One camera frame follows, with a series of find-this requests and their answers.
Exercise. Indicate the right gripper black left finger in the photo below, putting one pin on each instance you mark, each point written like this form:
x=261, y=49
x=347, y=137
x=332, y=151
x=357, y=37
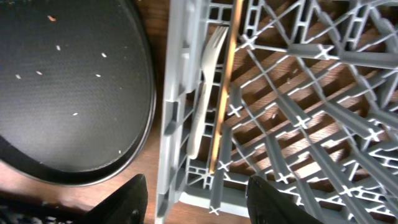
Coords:
x=127, y=205

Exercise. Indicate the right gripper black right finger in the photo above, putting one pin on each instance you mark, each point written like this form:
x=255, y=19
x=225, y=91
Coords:
x=266, y=205

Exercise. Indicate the round black serving tray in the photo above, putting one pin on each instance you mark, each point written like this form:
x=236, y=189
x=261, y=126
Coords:
x=78, y=89

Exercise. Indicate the white plastic fork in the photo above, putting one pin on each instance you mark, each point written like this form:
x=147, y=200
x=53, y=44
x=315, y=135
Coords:
x=208, y=65

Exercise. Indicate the wooden chopstick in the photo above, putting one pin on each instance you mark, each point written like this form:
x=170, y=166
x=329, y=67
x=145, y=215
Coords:
x=225, y=81

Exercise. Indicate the grey dishwasher rack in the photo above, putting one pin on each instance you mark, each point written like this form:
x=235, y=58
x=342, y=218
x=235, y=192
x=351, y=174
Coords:
x=311, y=108

